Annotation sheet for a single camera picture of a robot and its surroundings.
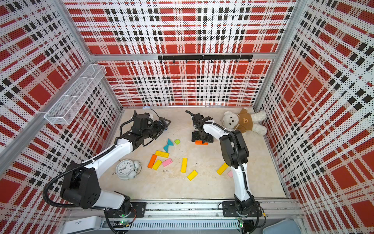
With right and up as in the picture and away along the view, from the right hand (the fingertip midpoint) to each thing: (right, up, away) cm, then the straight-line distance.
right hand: (203, 140), depth 97 cm
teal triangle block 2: (-25, -5, +1) cm, 26 cm away
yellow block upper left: (-24, -9, -4) cm, 26 cm away
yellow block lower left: (-30, -14, -7) cm, 34 cm away
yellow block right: (+12, -16, -9) cm, 22 cm away
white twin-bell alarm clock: (-45, -15, -13) cm, 50 cm away
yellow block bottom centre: (-7, -20, -12) cm, 24 cm away
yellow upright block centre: (-12, -14, -9) cm, 21 cm away
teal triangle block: (-23, -2, +1) cm, 23 cm away
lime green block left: (-18, -1, +4) cm, 19 cm away
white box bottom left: (-55, -33, -33) cm, 72 cm away
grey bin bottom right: (+38, -37, -30) cm, 61 cm away
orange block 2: (-2, -2, -1) cm, 3 cm away
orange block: (-33, -12, -6) cm, 35 cm away
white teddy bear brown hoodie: (+30, +13, +4) cm, 33 cm away
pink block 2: (+9, -8, -41) cm, 42 cm away
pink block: (-23, -13, -7) cm, 27 cm away
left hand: (-20, +11, -12) cm, 26 cm away
